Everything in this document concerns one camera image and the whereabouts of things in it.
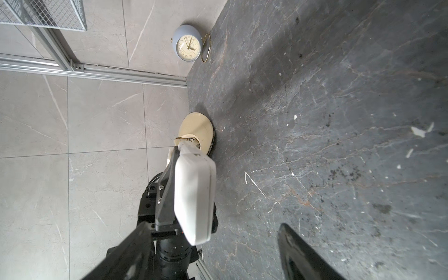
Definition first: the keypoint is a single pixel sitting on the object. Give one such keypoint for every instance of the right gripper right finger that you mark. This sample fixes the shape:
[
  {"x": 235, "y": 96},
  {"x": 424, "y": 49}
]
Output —
[{"x": 299, "y": 260}]

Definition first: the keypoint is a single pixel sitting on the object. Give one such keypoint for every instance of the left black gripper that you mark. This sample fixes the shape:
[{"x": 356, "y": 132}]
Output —
[{"x": 157, "y": 203}]

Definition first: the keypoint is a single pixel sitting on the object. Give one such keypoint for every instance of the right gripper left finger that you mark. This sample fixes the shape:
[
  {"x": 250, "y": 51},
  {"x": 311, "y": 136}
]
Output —
[{"x": 132, "y": 259}]

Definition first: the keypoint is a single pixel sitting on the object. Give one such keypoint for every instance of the white remote control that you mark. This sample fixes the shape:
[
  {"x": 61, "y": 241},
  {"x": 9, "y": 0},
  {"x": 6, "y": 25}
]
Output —
[{"x": 195, "y": 187}]

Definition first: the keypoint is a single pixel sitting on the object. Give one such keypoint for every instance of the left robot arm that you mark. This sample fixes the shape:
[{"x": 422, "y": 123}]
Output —
[{"x": 172, "y": 256}]

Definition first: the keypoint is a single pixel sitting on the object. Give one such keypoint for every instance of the small metal allen key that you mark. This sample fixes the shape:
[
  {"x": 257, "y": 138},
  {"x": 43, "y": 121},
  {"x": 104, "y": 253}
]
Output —
[{"x": 248, "y": 179}]

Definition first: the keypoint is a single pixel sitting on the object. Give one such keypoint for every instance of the beige cap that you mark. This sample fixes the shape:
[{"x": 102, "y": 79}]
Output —
[{"x": 198, "y": 128}]

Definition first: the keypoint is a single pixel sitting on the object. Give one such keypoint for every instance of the small round grey clock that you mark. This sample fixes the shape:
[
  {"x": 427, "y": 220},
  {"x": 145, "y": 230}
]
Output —
[{"x": 189, "y": 45}]

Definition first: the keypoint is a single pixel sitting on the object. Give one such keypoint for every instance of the white wire mesh basket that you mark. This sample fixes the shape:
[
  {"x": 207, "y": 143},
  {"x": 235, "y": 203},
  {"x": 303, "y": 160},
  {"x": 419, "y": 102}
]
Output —
[{"x": 55, "y": 14}]

